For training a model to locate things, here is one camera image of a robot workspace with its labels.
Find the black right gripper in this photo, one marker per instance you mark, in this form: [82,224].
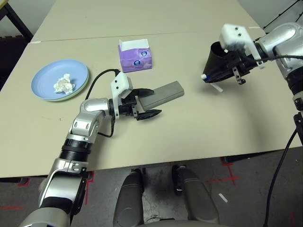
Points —
[239,63]

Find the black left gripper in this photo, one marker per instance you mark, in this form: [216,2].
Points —
[127,106]

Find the white pen blue cap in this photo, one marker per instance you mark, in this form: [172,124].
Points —
[205,77]

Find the grey glasses case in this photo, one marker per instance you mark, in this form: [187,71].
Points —
[165,92]

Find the white tissue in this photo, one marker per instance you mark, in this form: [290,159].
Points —
[63,85]

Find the blue plastic plate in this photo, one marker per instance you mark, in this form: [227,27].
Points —
[47,75]

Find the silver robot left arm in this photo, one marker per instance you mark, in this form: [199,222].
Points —
[87,113]

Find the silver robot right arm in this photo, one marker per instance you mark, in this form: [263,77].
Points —
[284,45]

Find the black plastic cup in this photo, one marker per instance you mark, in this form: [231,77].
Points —
[214,59]

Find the purple tissue pack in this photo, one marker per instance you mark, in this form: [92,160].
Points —
[135,59]

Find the green plastic plate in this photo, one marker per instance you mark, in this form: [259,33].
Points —
[78,92]

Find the black tripod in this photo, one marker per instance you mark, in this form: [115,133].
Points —
[284,14]

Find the red tape mark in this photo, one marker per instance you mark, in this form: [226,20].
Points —
[91,179]
[225,179]
[11,208]

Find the grey robot left leg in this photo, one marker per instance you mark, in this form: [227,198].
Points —
[127,201]

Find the grey robot leg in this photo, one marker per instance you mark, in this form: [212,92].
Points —
[194,196]
[127,201]

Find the grey robot right leg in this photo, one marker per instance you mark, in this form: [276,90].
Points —
[194,196]

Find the short white tape strip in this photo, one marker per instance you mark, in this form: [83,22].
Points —
[223,198]

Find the grey robot waist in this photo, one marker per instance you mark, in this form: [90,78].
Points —
[180,223]

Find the black foam floor mat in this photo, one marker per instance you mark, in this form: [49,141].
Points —
[9,59]

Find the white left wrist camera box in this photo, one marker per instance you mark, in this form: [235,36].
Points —
[119,82]

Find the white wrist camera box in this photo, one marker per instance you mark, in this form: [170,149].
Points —
[119,82]
[236,35]

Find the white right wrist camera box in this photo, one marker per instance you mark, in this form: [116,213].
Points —
[236,35]

